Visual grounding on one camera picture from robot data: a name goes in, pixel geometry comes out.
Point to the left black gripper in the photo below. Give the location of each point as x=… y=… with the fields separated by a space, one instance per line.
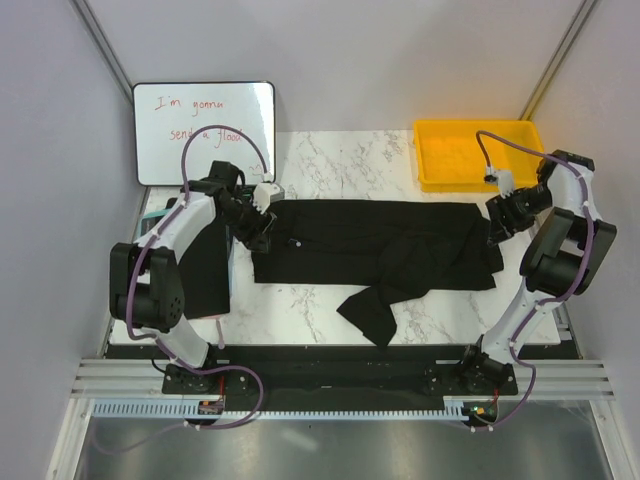
x=254 y=238

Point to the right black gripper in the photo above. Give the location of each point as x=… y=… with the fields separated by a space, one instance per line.
x=496 y=208

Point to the black long sleeve shirt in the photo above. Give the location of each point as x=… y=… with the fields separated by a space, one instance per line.
x=393 y=251

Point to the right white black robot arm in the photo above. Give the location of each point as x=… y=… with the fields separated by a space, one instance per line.
x=560 y=262

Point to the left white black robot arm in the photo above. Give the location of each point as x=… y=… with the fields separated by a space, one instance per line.
x=145 y=286

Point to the teal and white packaging board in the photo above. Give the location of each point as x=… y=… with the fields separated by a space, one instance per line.
x=149 y=220

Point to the yellow plastic bin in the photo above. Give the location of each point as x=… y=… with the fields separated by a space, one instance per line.
x=450 y=160

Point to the white whiteboard with red writing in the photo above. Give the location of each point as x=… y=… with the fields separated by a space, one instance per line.
x=182 y=128

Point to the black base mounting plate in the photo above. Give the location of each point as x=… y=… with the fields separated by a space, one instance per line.
x=336 y=376

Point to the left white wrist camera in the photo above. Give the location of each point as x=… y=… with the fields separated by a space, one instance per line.
x=265 y=194

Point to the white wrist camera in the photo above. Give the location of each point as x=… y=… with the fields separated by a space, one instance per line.
x=502 y=179
x=265 y=194

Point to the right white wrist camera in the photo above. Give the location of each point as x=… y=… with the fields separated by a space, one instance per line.
x=502 y=179

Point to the white slotted cable duct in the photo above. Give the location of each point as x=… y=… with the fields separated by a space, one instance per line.
x=193 y=409

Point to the aluminium frame rail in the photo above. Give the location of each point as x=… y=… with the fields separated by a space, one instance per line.
x=556 y=380

